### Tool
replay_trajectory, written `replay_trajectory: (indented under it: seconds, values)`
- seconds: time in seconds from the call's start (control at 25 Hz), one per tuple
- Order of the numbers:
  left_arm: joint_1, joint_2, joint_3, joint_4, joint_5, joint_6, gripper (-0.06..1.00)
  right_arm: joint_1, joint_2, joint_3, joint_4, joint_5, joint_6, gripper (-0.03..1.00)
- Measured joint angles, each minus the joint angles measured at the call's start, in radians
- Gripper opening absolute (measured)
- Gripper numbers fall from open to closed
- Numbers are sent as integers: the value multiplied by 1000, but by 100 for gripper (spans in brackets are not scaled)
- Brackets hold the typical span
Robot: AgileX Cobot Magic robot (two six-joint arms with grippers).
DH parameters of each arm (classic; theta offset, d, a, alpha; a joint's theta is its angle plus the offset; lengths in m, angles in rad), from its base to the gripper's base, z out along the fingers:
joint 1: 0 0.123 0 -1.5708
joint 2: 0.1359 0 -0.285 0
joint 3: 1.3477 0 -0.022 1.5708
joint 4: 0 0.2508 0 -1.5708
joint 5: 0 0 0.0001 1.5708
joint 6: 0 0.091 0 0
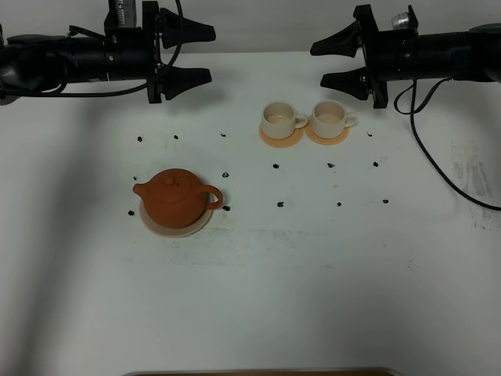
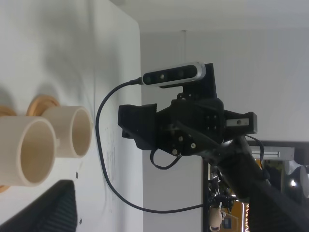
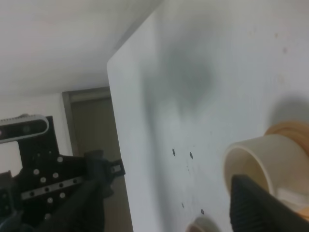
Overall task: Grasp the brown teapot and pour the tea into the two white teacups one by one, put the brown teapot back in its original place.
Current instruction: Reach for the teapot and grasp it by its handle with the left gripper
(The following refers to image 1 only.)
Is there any white teacup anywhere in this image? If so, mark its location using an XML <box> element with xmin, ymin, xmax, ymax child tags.
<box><xmin>312</xmin><ymin>100</ymin><xmax>359</xmax><ymax>139</ymax></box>
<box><xmin>260</xmin><ymin>101</ymin><xmax>308</xmax><ymax>140</ymax></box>

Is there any orange cup coaster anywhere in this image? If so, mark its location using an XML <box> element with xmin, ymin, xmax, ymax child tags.
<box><xmin>305</xmin><ymin>116</ymin><xmax>350</xmax><ymax>146</ymax></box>
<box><xmin>259</xmin><ymin>123</ymin><xmax>304</xmax><ymax>148</ymax></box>

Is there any black camera cable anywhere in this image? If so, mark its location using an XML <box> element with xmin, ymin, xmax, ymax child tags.
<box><xmin>393</xmin><ymin>77</ymin><xmax>501</xmax><ymax>212</ymax></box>
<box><xmin>0</xmin><ymin>0</ymin><xmax>185</xmax><ymax>99</ymax></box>

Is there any black right camera cable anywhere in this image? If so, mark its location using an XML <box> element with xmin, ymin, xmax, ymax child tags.
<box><xmin>393</xmin><ymin>77</ymin><xmax>501</xmax><ymax>212</ymax></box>

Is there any beige round teapot coaster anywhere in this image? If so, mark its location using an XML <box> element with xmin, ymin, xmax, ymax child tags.
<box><xmin>139</xmin><ymin>200</ymin><xmax>213</xmax><ymax>238</ymax></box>

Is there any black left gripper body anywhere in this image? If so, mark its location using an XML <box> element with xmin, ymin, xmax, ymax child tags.
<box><xmin>104</xmin><ymin>1</ymin><xmax>161</xmax><ymax>81</ymax></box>

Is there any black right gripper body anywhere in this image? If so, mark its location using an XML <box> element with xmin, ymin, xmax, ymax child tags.
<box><xmin>353</xmin><ymin>5</ymin><xmax>419</xmax><ymax>109</ymax></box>

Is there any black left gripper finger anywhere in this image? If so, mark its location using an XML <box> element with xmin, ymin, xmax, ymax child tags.
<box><xmin>161</xmin><ymin>67</ymin><xmax>212</xmax><ymax>100</ymax></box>
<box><xmin>160</xmin><ymin>11</ymin><xmax>216</xmax><ymax>49</ymax></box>

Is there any right white teacup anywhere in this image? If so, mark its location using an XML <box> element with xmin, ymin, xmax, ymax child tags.
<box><xmin>312</xmin><ymin>100</ymin><xmax>359</xmax><ymax>139</ymax></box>

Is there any left orange cup coaster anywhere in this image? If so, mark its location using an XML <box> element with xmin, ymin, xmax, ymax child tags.
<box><xmin>259</xmin><ymin>123</ymin><xmax>304</xmax><ymax>148</ymax></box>

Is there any right orange cup coaster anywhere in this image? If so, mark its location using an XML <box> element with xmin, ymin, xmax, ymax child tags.
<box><xmin>305</xmin><ymin>116</ymin><xmax>350</xmax><ymax>146</ymax></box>

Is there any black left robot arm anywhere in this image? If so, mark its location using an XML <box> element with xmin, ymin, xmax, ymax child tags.
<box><xmin>1</xmin><ymin>1</ymin><xmax>216</xmax><ymax>105</ymax></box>

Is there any left white teacup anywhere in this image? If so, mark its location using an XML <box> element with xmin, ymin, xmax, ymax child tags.
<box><xmin>260</xmin><ymin>101</ymin><xmax>308</xmax><ymax>140</ymax></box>

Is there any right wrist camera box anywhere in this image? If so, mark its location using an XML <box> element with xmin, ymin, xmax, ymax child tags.
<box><xmin>391</xmin><ymin>12</ymin><xmax>415</xmax><ymax>31</ymax></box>

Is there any black left camera cable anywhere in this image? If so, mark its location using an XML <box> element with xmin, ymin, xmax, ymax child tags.
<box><xmin>0</xmin><ymin>0</ymin><xmax>185</xmax><ymax>99</ymax></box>

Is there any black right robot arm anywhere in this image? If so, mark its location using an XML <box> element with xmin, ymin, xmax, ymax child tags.
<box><xmin>310</xmin><ymin>5</ymin><xmax>500</xmax><ymax>109</ymax></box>

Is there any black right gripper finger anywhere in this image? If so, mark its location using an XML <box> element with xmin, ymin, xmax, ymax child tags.
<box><xmin>310</xmin><ymin>21</ymin><xmax>359</xmax><ymax>58</ymax></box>
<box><xmin>320</xmin><ymin>67</ymin><xmax>368</xmax><ymax>100</ymax></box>

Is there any brown clay teapot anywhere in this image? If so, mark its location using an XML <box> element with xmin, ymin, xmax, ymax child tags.
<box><xmin>132</xmin><ymin>168</ymin><xmax>223</xmax><ymax>229</ymax></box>

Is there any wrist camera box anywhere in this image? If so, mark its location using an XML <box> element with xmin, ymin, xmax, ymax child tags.
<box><xmin>391</xmin><ymin>12</ymin><xmax>415</xmax><ymax>31</ymax></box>
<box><xmin>105</xmin><ymin>0</ymin><xmax>137</xmax><ymax>28</ymax></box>

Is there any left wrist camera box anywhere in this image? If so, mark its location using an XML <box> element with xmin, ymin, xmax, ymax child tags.
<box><xmin>105</xmin><ymin>0</ymin><xmax>137</xmax><ymax>28</ymax></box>

